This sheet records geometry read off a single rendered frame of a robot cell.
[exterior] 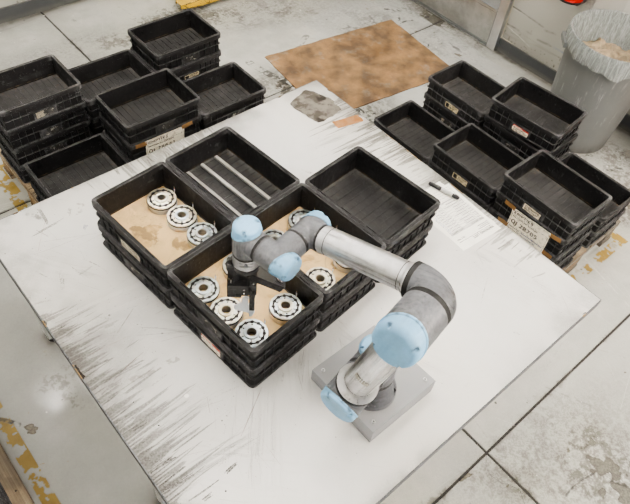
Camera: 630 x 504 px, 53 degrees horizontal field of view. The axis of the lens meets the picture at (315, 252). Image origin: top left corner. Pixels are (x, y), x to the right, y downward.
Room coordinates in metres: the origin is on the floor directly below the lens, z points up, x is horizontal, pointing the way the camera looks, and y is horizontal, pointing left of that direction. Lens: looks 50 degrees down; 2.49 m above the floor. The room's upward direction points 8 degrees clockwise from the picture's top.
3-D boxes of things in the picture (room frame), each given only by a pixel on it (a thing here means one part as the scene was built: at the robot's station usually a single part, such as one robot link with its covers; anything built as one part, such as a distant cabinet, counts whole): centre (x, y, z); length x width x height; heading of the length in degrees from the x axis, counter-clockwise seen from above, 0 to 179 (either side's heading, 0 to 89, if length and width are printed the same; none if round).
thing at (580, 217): (2.17, -1.04, 0.37); 0.40 x 0.30 x 0.45; 47
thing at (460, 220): (1.79, -0.53, 0.70); 0.33 x 0.23 x 0.01; 47
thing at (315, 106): (2.36, 0.09, 0.71); 0.22 x 0.19 x 0.01; 47
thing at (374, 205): (1.62, -0.17, 0.87); 0.40 x 0.30 x 0.11; 52
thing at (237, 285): (1.04, 0.18, 1.10); 0.09 x 0.08 x 0.12; 97
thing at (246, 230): (1.04, 0.17, 1.26); 0.09 x 0.08 x 0.11; 57
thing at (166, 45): (2.96, 0.90, 0.37); 0.40 x 0.30 x 0.45; 137
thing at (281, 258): (1.01, 0.08, 1.26); 0.11 x 0.11 x 0.08; 57
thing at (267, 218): (1.38, 0.01, 0.87); 0.40 x 0.30 x 0.11; 52
